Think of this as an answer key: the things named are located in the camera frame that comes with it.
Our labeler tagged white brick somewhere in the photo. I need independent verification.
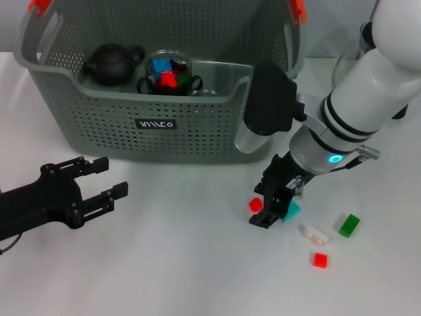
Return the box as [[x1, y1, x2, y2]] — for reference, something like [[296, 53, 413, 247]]
[[298, 223, 330, 247]]

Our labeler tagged blue square brick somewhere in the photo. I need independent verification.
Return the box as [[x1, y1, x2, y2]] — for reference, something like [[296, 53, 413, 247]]
[[151, 58, 174, 73]]

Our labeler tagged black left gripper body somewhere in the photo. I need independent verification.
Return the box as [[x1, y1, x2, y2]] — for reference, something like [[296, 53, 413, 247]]
[[0, 163, 83, 241]]

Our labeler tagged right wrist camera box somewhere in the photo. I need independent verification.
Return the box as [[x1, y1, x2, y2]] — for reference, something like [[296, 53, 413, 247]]
[[234, 62, 307, 154]]

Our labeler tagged dark clay teapot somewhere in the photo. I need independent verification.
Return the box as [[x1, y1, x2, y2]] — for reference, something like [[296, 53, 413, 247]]
[[81, 41, 145, 87]]

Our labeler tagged thin left gripper cable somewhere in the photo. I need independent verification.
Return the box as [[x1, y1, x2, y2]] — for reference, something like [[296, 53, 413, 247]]
[[0, 234, 21, 256]]

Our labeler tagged orange-red sloped brick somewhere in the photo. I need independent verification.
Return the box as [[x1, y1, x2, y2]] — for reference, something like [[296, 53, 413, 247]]
[[159, 69, 178, 89]]

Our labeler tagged green thick brick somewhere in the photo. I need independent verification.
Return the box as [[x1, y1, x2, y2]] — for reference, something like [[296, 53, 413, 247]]
[[338, 213, 361, 238]]

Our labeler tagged grey perforated storage bin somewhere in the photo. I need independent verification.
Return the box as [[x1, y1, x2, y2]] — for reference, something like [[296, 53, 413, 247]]
[[12, 0, 309, 165]]

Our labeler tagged glass carafe black handle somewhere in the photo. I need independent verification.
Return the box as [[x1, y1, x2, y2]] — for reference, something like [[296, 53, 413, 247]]
[[332, 20, 409, 121]]

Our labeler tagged orange bin handle clip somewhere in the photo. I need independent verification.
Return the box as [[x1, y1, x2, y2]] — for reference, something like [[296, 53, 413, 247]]
[[26, 0, 53, 16], [289, 0, 307, 26]]

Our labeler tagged teal square plate brick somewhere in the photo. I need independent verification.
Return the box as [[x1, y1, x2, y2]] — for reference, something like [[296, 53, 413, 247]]
[[281, 199, 302, 223]]

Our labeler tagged thin gripper cable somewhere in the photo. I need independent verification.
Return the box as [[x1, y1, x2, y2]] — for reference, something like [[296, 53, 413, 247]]
[[335, 157, 366, 172], [0, 234, 21, 256]]

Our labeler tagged thin right gripper cable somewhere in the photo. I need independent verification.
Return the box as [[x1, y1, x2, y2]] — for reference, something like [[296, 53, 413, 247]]
[[335, 157, 366, 172]]

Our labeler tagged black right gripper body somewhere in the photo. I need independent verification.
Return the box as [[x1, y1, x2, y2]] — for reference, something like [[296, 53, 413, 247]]
[[262, 153, 316, 202]]

